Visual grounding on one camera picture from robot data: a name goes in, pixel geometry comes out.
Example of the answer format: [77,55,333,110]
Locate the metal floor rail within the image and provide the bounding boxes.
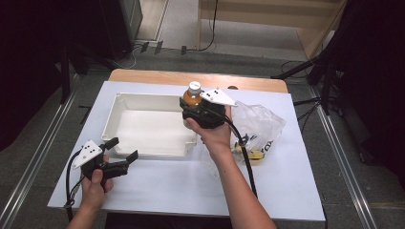
[309,85,379,229]
[0,90,78,229]

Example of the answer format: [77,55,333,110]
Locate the person's left hand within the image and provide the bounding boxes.
[80,155,115,212]

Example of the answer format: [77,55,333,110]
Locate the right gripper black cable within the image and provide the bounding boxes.
[224,114,260,198]

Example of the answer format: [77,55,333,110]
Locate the white table board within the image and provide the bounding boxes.
[47,80,326,222]

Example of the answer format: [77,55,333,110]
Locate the wooden cabinet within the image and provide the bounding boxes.
[197,0,348,60]

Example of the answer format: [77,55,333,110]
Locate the white plastic box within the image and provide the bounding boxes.
[101,92,199,158]

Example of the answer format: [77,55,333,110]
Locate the black floor cables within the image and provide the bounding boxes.
[280,59,323,130]

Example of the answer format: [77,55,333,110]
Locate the person's right hand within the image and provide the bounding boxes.
[184,105,233,157]

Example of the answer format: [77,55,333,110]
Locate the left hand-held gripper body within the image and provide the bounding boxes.
[72,139,130,188]

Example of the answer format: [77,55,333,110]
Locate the black power cable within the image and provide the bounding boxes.
[187,0,220,52]

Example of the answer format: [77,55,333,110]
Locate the white floor cable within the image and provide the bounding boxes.
[117,44,145,70]

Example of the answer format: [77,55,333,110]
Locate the yellow object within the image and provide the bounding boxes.
[233,141,266,160]

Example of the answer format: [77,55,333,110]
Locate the clear plastic bag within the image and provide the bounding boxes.
[199,100,287,179]

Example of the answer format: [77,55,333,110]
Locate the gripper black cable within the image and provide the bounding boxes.
[224,114,260,198]
[64,148,84,222]

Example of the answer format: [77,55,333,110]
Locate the dark cabinet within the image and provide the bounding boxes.
[98,0,143,61]

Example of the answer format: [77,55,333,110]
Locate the black curtain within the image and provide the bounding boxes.
[318,0,405,179]

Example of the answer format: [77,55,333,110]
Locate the orange juice bottle white cap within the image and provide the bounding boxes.
[182,80,203,108]

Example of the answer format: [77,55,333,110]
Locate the dark curtain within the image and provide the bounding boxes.
[0,0,108,152]

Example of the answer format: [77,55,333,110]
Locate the black tripod stand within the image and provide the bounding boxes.
[270,47,339,116]

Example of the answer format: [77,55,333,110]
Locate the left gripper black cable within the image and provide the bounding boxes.
[64,148,84,222]

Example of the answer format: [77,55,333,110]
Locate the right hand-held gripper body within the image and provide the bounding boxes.
[179,88,239,130]

